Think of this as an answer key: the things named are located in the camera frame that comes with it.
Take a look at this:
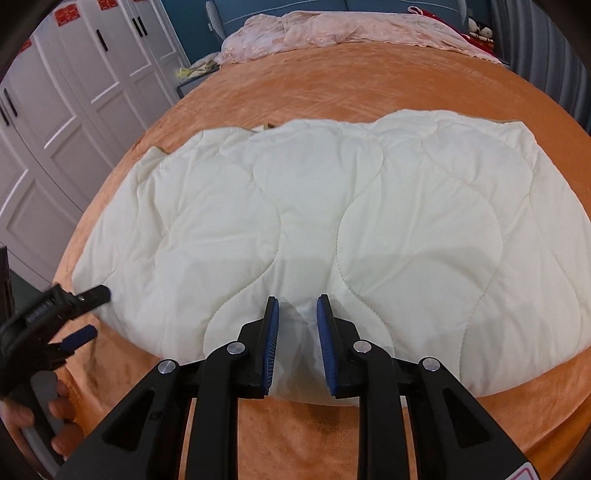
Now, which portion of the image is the red white plush toy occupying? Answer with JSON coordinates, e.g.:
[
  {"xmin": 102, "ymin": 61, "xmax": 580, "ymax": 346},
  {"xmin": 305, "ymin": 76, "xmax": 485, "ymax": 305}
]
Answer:
[{"xmin": 468, "ymin": 17, "xmax": 495, "ymax": 55}]

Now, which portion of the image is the yellow white cloth pile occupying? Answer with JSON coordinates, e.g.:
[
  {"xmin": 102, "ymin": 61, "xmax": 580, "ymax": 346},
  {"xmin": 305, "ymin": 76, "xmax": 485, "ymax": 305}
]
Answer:
[{"xmin": 176, "ymin": 57, "xmax": 218, "ymax": 81}]

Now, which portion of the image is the blue upholstered headboard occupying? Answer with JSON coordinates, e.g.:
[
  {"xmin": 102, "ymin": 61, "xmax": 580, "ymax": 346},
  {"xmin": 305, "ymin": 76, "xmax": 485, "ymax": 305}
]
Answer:
[{"xmin": 204, "ymin": 0, "xmax": 470, "ymax": 43}]

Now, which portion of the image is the pink crumpled duvet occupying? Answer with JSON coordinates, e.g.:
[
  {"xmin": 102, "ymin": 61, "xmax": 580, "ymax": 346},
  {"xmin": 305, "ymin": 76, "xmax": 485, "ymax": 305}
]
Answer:
[{"xmin": 214, "ymin": 9, "xmax": 500, "ymax": 66}]

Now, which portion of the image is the grey bedside table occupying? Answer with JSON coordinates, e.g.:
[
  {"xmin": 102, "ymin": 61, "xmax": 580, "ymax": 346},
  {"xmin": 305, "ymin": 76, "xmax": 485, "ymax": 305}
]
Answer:
[{"xmin": 176, "ymin": 68, "xmax": 218, "ymax": 99}]

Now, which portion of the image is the cream quilted blanket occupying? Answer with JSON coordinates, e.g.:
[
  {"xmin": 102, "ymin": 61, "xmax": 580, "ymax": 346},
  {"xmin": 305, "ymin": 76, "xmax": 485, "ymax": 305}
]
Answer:
[{"xmin": 72, "ymin": 110, "xmax": 590, "ymax": 404}]

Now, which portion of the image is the person's left hand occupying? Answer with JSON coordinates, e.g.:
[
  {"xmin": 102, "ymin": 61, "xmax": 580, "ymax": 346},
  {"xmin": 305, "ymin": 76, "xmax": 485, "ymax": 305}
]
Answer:
[{"xmin": 1, "ymin": 380, "xmax": 84, "ymax": 470}]

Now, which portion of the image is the white panelled wardrobe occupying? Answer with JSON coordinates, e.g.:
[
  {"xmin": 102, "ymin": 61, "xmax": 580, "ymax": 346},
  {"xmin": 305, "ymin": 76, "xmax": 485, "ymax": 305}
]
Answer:
[{"xmin": 1, "ymin": 1, "xmax": 187, "ymax": 289}]

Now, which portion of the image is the grey pleated curtain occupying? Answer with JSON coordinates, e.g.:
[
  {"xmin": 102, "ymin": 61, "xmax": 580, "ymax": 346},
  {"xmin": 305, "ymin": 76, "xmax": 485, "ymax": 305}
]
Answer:
[{"xmin": 491, "ymin": 0, "xmax": 590, "ymax": 131}]

